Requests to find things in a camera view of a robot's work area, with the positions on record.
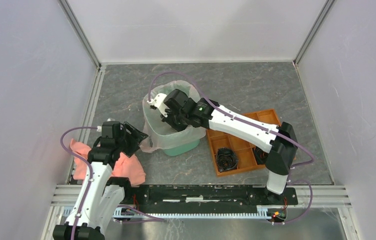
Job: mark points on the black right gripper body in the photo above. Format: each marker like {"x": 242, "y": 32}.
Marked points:
{"x": 176, "y": 121}

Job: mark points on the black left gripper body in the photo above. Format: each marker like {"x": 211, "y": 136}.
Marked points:
{"x": 119, "y": 142}

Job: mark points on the translucent pink trash bag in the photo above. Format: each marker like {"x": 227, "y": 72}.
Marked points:
{"x": 161, "y": 135}

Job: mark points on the green plastic trash bin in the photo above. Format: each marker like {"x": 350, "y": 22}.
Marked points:
{"x": 176, "y": 136}

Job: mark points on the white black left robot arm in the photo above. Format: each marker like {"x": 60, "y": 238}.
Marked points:
{"x": 100, "y": 193}

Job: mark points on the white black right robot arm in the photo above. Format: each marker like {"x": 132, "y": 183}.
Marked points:
{"x": 276, "y": 142}

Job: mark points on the black rolled trash bag front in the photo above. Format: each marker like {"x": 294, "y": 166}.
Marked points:
{"x": 226, "y": 160}

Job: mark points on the black rolled trash bag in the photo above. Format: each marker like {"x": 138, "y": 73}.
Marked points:
{"x": 226, "y": 160}
{"x": 260, "y": 156}

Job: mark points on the black rolled trash bag right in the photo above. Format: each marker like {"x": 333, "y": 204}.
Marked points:
{"x": 260, "y": 156}

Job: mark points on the salmon pink cloth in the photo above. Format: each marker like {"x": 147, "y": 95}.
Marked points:
{"x": 128, "y": 167}

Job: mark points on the orange compartment tray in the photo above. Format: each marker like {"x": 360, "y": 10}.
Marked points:
{"x": 243, "y": 150}

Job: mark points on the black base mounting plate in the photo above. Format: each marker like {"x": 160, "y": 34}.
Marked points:
{"x": 206, "y": 199}

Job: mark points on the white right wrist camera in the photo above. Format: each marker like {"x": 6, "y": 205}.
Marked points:
{"x": 157, "y": 103}

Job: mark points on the white slotted cable duct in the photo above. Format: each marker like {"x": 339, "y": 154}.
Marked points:
{"x": 121, "y": 213}

